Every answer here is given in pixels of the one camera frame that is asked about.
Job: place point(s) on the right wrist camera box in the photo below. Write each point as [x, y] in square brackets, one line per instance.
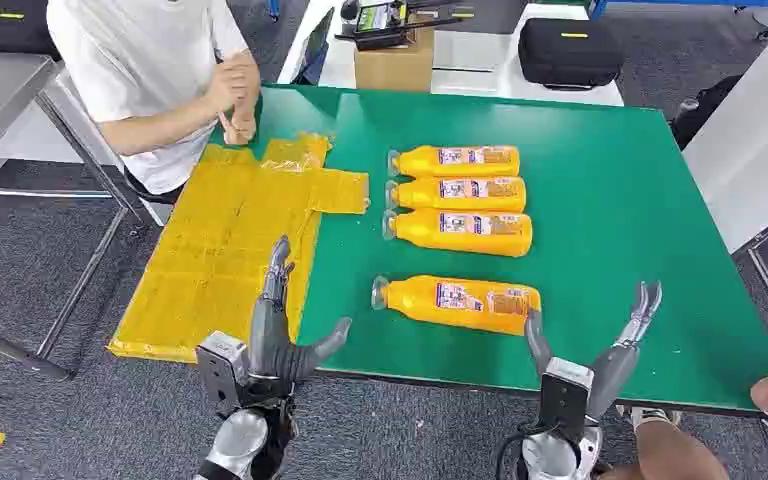
[564, 401]

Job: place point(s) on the dark laptop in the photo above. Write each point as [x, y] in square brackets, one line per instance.
[314, 50]

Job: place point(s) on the black computer mouse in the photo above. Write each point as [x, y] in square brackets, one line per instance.
[349, 8]

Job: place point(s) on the black carry case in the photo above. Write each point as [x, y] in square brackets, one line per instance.
[569, 53]
[13, 30]

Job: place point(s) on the green table mat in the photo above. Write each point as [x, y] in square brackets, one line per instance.
[622, 232]

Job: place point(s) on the white table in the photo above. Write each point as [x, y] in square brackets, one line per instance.
[470, 69]

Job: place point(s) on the person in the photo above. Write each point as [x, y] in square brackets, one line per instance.
[675, 454]
[139, 66]

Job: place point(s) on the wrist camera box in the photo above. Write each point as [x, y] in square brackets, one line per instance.
[222, 371]
[564, 401]

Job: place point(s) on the blue metal frame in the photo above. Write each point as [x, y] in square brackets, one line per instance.
[689, 2]

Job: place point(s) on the brown cardboard box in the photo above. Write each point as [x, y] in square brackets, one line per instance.
[394, 66]

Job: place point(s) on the black backpack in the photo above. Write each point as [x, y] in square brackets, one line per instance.
[702, 112]

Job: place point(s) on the person's right hand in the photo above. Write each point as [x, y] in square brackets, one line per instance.
[232, 83]

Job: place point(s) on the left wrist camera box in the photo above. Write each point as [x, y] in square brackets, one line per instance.
[222, 371]

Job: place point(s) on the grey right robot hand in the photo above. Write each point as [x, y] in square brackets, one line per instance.
[612, 374]

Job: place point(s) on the black remote controller with antennas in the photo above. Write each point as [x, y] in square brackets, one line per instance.
[380, 23]

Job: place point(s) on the grey table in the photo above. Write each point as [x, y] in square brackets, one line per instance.
[755, 152]

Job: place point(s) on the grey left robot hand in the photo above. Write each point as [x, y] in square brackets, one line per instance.
[271, 344]

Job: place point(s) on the yellow plastic sheet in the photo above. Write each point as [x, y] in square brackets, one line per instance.
[225, 245]

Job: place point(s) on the orange drink bottle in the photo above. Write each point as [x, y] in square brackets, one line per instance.
[424, 232]
[424, 195]
[417, 301]
[424, 162]

